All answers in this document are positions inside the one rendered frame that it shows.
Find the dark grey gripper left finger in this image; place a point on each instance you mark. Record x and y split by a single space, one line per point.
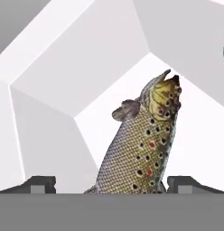
41 182

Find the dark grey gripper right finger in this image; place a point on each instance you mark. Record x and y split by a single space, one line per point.
180 182

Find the spotted brown fish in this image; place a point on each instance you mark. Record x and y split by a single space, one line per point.
141 144

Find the white tupperware container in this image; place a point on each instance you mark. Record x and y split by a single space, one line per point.
71 75

